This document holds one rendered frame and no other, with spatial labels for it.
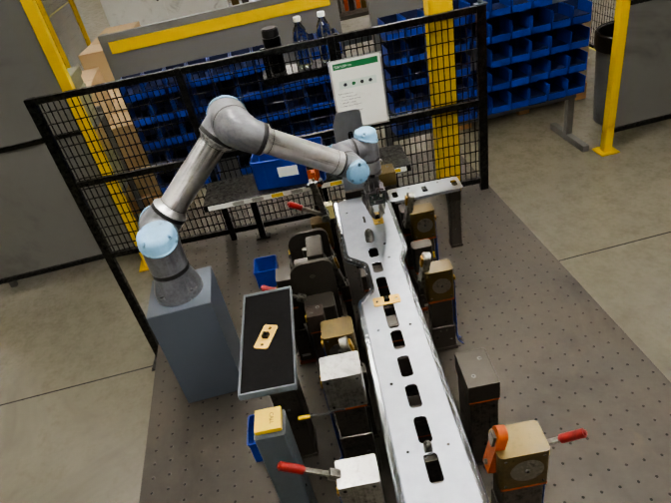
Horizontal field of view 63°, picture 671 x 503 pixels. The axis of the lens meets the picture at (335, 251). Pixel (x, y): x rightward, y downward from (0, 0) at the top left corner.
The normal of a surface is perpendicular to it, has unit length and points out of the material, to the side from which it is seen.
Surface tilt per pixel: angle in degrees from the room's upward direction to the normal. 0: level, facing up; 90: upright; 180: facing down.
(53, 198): 90
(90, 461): 0
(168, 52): 90
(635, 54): 90
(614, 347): 0
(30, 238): 90
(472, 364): 0
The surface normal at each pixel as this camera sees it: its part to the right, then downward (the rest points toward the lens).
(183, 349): 0.18, 0.54
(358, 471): -0.17, -0.80
